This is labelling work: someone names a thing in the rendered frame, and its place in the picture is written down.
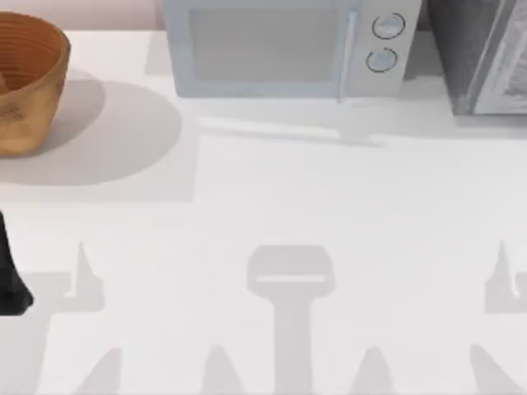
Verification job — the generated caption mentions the microwave door handle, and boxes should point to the microwave door handle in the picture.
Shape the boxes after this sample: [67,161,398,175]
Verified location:
[337,10,358,104]

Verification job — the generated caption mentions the brown woven basket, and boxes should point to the brown woven basket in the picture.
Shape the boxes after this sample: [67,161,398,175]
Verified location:
[0,11,72,159]

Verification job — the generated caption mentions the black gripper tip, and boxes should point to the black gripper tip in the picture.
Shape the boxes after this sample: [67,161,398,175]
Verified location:
[0,210,35,318]

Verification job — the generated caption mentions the pale microwave oven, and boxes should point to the pale microwave oven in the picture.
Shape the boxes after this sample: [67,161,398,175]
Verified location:
[159,0,424,104]

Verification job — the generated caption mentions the round microwave knob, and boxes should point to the round microwave knob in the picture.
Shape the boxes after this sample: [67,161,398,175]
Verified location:
[371,12,407,40]
[365,46,399,74]

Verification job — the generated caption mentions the microwave door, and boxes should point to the microwave door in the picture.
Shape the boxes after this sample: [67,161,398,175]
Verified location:
[160,0,358,100]

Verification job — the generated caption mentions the grey cabinet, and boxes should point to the grey cabinet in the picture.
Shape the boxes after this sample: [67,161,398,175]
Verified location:
[426,0,527,117]

